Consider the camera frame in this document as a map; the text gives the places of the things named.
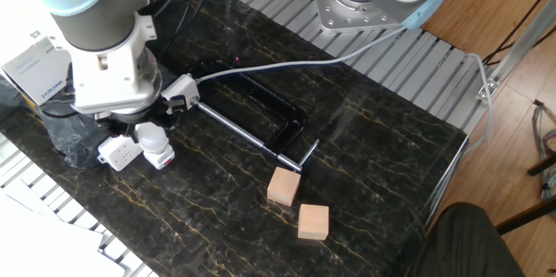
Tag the white power strip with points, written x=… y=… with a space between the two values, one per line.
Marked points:
x=117 y=153

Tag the white light bulb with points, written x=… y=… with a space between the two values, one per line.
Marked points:
x=152 y=138

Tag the black C-clamp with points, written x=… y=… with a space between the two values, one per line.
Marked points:
x=291 y=127

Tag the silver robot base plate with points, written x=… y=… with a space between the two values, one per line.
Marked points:
x=343 y=14

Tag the white paper sheets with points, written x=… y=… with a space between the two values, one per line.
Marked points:
x=43 y=246

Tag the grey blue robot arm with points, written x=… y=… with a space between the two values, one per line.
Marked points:
x=104 y=38

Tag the aluminium frame rail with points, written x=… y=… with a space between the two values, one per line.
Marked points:
x=517 y=42

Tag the dark wooden stool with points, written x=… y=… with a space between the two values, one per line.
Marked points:
x=521 y=218

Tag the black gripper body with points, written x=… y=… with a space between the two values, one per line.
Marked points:
x=134 y=118

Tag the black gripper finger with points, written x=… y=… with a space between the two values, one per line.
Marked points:
x=174 y=110
x=115 y=127

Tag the wooden cube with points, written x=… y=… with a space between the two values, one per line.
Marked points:
x=283 y=186
x=313 y=222

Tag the black plastic wrapped package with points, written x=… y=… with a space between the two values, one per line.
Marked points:
x=65 y=138

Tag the dark trousered person leg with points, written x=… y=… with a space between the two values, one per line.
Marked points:
x=465 y=246

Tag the white blue cardboard box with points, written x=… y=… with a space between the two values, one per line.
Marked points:
x=37 y=70

